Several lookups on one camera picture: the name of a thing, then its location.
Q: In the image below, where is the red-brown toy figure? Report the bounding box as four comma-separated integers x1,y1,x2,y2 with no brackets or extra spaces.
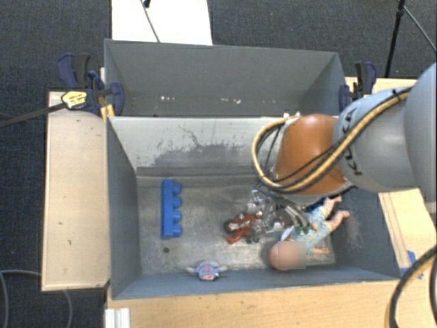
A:
223,211,264,245

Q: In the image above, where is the baby doll in pale blue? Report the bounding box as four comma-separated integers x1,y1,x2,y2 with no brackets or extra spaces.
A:
267,195,351,272

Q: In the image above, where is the small blue-grey toy figure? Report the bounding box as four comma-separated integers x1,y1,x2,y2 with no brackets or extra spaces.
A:
185,259,229,282

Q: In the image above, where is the grey metal bin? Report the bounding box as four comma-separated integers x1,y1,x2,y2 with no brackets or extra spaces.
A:
103,38,402,301

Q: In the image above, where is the blue toy building block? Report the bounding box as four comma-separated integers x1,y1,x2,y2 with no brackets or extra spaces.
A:
160,178,184,241

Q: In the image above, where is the pale wood board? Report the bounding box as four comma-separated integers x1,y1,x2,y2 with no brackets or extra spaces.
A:
40,90,112,292

